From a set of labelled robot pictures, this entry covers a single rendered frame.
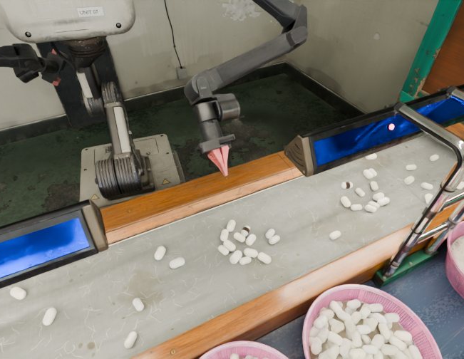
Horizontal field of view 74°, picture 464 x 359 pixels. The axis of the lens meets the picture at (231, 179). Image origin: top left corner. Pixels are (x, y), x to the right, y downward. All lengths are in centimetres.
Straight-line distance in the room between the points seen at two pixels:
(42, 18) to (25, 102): 178
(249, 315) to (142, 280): 27
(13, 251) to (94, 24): 66
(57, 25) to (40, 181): 154
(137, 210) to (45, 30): 52
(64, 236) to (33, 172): 202
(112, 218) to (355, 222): 68
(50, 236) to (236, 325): 41
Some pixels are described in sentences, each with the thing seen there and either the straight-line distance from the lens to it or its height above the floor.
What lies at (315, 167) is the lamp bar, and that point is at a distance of 57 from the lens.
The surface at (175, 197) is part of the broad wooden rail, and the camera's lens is 92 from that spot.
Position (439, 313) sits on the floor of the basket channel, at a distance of 96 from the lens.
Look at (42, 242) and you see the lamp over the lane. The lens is 49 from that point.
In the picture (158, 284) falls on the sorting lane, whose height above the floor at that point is 74.
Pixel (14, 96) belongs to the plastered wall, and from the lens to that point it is 272.
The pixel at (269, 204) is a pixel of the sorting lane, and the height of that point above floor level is 74.
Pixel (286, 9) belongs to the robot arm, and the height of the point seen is 114.
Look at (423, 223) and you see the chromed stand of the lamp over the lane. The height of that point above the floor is 93.
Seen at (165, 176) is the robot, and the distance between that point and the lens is 142.
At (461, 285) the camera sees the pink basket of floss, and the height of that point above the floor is 72.
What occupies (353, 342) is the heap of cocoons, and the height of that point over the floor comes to 74.
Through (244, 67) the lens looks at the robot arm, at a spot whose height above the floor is 105.
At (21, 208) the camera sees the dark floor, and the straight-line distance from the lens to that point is 227.
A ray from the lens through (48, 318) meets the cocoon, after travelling 82.
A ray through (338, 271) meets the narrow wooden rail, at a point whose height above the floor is 76.
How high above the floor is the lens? 143
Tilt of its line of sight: 44 degrees down
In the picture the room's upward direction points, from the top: straight up
